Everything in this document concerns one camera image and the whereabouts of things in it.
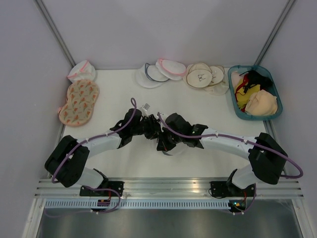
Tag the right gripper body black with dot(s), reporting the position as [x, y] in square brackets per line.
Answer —
[169, 141]

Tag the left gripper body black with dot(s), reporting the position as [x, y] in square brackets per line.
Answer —
[147, 127]

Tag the blue-trimmed white mesh laundry bag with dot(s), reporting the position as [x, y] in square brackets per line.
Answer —
[177, 150]

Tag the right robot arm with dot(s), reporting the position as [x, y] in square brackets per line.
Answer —
[266, 159]

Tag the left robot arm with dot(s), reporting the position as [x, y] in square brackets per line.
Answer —
[67, 163]

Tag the blue-trimmed mesh bag centre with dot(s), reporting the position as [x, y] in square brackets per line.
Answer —
[149, 77]

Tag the pink-trimmed mesh bag centre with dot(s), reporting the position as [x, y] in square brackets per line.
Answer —
[171, 69]

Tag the pink-trimmed mesh bag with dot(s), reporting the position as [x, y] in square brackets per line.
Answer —
[83, 70]
[171, 69]

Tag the beige laundry bag front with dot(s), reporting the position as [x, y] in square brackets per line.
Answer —
[199, 75]

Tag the beige laundry bag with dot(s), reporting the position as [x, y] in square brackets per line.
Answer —
[199, 75]
[219, 84]

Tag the floral patterned laundry bag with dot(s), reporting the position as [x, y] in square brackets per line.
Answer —
[80, 102]

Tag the beige laundry bag back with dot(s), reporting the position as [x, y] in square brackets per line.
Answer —
[219, 84]

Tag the pink-trimmed mesh bag left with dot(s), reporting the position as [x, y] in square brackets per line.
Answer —
[83, 70]

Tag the yellow bra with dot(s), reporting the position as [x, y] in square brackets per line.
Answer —
[243, 93]

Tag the pale pink bra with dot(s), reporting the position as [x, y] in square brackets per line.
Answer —
[237, 79]

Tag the peach bra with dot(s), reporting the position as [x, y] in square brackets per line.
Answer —
[261, 103]

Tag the black bra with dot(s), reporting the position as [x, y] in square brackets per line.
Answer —
[255, 78]

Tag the teal plastic basket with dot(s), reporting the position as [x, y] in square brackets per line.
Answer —
[273, 90]

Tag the left corner aluminium profile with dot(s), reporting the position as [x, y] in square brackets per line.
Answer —
[54, 30]

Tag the corner aluminium profile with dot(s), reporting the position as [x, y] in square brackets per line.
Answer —
[54, 30]
[275, 30]

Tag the right corner aluminium profile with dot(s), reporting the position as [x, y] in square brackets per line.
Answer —
[275, 30]

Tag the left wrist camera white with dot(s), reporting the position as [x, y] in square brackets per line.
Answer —
[145, 109]

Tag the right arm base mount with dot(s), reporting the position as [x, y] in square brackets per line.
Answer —
[220, 190]

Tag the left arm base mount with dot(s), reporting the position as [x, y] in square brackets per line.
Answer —
[106, 189]

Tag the white slotted cable duct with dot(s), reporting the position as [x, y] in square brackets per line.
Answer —
[141, 204]

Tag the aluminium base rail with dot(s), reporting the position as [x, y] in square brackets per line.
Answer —
[174, 188]

